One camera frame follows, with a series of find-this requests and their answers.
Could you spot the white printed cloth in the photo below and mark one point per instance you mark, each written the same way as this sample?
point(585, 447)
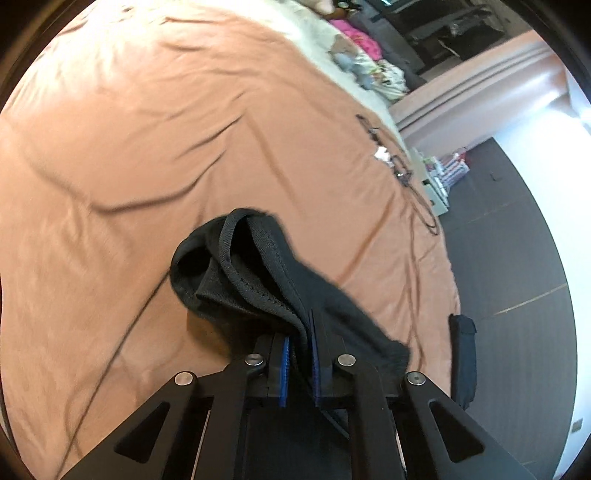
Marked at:
point(392, 78)

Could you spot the striped gift bag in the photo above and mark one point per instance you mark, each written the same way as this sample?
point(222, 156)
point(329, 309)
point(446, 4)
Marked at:
point(455, 166)

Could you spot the folded black pants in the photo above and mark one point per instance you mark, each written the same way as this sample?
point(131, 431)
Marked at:
point(463, 360)

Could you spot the brown blanket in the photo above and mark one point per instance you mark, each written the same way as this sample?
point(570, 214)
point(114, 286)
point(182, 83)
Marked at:
point(138, 138)

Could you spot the black pants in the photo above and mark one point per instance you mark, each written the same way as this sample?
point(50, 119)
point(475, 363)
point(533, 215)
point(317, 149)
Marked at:
point(463, 360)
point(258, 277)

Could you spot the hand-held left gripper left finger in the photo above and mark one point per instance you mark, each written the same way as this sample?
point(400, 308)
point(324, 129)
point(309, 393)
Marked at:
point(284, 369)

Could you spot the pink curtain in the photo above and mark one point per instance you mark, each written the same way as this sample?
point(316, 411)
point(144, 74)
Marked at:
point(485, 78)

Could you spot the pink cloth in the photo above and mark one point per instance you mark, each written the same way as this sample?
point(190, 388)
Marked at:
point(360, 41)

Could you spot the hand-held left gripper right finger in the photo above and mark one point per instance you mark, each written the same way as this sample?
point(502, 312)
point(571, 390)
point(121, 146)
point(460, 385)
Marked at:
point(316, 364)

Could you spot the white charger plug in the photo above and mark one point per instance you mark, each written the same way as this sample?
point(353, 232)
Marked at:
point(381, 155)

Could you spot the white bedside cabinet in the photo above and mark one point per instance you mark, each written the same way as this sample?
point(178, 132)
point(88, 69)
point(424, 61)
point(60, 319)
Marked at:
point(436, 196)

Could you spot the dark window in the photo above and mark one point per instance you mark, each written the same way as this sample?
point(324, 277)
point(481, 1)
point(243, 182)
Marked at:
point(438, 27)

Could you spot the cream plush toy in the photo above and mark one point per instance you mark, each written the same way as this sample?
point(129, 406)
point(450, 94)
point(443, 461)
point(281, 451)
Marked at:
point(321, 4)

